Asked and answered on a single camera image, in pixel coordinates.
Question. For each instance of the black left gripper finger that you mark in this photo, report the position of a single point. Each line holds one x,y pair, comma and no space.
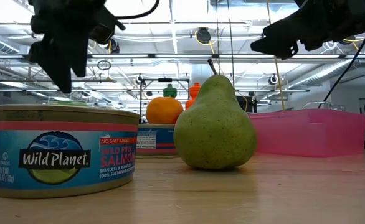
80,56
56,62

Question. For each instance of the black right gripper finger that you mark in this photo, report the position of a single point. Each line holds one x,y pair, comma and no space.
276,40

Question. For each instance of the blue salmon tin can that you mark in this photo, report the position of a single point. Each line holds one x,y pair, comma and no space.
61,155
154,140

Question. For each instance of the green plastic water bottle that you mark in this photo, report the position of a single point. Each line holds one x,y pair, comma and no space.
170,91

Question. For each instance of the orange plastic water bottle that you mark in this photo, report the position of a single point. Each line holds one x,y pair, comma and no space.
194,93

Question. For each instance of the orange fruit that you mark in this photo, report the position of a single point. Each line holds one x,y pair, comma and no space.
164,110

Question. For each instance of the green pear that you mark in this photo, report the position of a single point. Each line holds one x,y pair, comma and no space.
215,130

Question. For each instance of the clear plastic bin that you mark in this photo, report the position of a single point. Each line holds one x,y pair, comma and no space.
322,103

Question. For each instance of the pink plastic bin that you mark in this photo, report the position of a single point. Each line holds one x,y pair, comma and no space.
310,133

